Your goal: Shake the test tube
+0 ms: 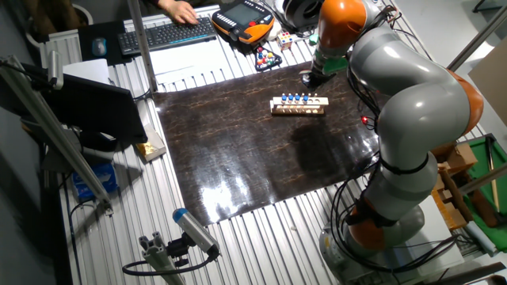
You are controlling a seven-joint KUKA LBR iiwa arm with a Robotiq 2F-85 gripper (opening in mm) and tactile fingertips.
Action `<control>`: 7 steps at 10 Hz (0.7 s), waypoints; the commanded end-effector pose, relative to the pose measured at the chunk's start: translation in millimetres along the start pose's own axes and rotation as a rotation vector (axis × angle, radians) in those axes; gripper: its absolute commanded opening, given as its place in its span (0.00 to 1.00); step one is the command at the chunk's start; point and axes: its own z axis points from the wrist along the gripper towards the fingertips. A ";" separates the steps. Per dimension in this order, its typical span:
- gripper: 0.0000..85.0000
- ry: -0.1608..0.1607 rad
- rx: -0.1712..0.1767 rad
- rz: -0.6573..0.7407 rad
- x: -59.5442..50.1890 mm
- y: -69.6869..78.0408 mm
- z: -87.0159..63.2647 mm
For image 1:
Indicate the silver bar camera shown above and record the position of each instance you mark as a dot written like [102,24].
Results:
[55,69]

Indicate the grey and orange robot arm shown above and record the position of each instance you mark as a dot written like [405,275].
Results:
[416,107]

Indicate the dark computer mouse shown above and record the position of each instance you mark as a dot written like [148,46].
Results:
[99,46]

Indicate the black mouse pad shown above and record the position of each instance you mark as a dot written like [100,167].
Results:
[85,51]

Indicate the green mini pool table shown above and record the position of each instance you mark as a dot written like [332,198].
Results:
[479,158]

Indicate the wooden test tube rack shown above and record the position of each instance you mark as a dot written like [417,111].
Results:
[299,107]

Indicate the dark marble pattern mat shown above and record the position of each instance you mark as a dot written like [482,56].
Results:
[237,158]

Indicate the short aluminium profile piece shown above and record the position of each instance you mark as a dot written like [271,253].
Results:
[158,257]

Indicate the blue tissue pack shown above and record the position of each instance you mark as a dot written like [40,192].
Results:
[95,182]

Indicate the orange and black teach pendant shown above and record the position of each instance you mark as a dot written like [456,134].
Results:
[241,20]

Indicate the brown cardboard box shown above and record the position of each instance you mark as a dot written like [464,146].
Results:
[459,156]

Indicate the white round ball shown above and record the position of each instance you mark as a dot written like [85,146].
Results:
[272,35]

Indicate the light wooden block stack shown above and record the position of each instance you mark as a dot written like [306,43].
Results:
[449,202]

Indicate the silver camera with blue end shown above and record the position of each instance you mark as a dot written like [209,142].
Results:
[196,229]

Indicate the black monitor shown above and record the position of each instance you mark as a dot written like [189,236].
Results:
[99,111]

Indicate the brown cardboard sheet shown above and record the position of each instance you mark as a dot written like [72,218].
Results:
[491,83]

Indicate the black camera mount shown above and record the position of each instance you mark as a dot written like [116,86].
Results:
[178,249]

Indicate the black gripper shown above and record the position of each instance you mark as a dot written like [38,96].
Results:
[317,77]

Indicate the aluminium frame strut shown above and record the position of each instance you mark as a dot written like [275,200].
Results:
[477,39]

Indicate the white flat box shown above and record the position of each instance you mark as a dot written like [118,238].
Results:
[87,70]

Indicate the operator bare hand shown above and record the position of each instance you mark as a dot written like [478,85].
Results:
[182,12]

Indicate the black filament spool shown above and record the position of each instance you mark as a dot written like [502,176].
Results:
[301,12]

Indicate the black computer keyboard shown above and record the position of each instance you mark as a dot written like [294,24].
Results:
[166,35]

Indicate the wooden cue stick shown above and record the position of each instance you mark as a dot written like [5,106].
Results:
[493,174]

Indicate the aluminium frame post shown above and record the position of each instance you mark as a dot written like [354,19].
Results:
[142,47]

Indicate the white paper sheet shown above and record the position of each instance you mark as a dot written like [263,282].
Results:
[186,63]

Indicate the long diagonal aluminium strut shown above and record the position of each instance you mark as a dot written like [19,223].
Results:
[51,122]

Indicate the black triangular ball tray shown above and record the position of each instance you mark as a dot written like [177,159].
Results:
[277,62]

